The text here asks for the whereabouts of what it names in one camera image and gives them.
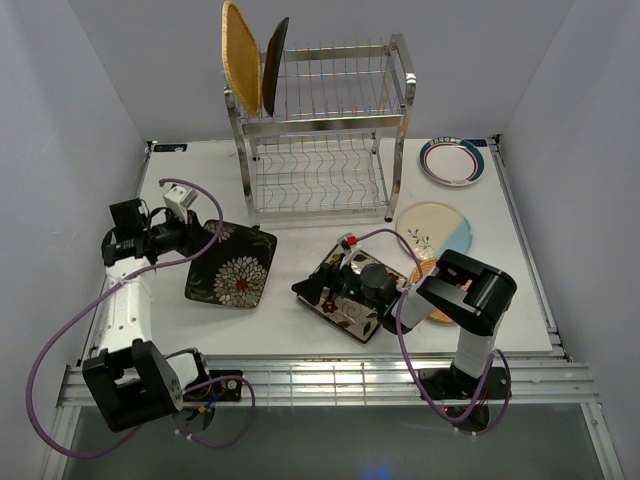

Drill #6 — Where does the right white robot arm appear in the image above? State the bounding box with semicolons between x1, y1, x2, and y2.
291;249;517;397

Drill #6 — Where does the purple cable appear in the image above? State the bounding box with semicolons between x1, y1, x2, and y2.
357;228;512;435
24;177;256;459

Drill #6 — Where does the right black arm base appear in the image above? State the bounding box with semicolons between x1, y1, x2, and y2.
418;366;511;400

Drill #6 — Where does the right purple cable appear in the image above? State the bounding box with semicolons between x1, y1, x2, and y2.
357;228;512;435

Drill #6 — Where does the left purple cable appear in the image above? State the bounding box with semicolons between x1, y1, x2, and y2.
24;177;256;459

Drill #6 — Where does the beige floral square plate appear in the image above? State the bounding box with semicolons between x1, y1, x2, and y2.
296;244;408;344

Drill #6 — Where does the blue table label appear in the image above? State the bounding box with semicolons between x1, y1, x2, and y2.
466;139;488;147
153;144;188;153

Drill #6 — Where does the white plate teal red rim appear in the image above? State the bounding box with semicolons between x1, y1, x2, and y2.
419;136;485;188

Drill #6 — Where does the left blue table label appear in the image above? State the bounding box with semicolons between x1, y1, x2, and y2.
153;144;188;153

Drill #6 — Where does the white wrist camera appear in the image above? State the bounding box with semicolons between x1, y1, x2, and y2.
162;184;198;223
337;232;361;267

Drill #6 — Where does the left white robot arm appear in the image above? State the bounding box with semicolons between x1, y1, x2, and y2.
82;188;212;432

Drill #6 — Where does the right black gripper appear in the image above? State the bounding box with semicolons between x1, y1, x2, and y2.
292;253;382;312

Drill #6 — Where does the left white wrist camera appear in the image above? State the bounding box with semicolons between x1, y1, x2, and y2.
162;184;198;223

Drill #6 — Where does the square woven bamboo plate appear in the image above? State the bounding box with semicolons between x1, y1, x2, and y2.
221;1;262;116

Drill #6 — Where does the cream and blue round plate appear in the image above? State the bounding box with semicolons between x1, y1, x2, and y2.
396;202;473;260

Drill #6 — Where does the steel two-tier dish rack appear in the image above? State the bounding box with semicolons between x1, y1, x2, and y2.
224;33;417;228

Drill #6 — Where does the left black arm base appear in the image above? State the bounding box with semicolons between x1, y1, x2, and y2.
184;370;243;404

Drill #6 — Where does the black floral square plate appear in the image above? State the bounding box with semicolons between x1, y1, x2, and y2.
185;219;277;309
261;17;289;117

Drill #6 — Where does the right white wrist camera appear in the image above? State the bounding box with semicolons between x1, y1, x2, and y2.
337;232;361;267

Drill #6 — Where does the round woven bamboo plate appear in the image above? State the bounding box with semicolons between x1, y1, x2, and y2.
409;258;455;326

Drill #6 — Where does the aluminium front rail frame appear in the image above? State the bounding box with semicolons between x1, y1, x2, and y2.
42;360;624;479

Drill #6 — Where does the right blue table label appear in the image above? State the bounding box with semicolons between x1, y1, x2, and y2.
466;139;488;147

